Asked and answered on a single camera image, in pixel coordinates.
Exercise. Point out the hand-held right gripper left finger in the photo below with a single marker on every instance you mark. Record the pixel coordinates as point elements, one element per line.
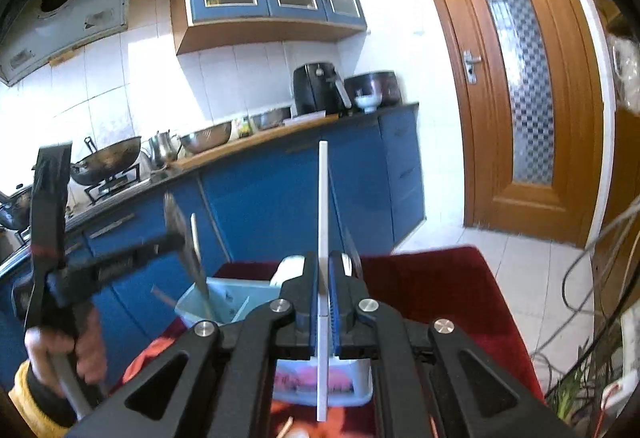
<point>312,313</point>

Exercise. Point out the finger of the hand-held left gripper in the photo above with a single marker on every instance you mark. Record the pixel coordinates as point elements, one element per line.
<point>165,250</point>

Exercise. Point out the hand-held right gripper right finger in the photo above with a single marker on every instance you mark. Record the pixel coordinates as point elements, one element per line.
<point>335,313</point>

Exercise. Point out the light blue utensil holder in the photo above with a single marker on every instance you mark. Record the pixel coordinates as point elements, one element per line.
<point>227,290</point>

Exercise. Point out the person's left forearm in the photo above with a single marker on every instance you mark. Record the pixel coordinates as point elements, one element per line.
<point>35,398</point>

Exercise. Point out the person's left hand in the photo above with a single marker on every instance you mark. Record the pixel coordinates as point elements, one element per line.
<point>92,353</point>

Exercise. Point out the dark cooking pot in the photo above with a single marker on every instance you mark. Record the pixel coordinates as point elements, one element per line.
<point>15,213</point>

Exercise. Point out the black gas stove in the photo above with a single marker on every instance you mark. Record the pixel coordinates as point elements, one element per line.
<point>112,185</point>

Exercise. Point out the black wok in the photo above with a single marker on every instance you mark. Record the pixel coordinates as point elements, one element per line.
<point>105,163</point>

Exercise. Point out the steel kettle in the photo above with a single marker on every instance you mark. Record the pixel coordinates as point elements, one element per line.
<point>162,151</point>

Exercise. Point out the red floral blanket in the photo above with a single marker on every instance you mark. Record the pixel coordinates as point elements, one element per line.
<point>440,288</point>

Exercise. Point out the large steel bowl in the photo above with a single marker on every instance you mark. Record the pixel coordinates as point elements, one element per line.
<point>205,138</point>

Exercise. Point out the blue kitchen base cabinets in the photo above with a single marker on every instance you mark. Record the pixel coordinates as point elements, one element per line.
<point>280,198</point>

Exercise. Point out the small steel bowl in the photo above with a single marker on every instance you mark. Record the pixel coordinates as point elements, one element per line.
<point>272,118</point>

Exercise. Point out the white cutting board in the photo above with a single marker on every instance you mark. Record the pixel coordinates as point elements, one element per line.
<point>310,118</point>

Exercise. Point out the grey range hood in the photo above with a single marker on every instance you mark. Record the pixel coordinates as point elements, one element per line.
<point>90,18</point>

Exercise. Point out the white bowl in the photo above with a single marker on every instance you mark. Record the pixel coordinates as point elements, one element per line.
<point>367,102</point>

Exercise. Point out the black air fryer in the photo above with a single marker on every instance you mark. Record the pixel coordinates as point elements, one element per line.
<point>315,88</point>

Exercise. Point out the dark rice cooker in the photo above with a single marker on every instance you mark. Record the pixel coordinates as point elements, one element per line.
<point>382,88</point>

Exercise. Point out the green plant leaves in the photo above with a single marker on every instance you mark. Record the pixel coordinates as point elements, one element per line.
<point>575,388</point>

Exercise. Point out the wooden door with glass pane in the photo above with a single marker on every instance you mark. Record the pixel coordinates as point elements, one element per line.
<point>450,68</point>

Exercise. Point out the clear plastic bag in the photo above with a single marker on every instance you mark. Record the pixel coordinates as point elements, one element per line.
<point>627,68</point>

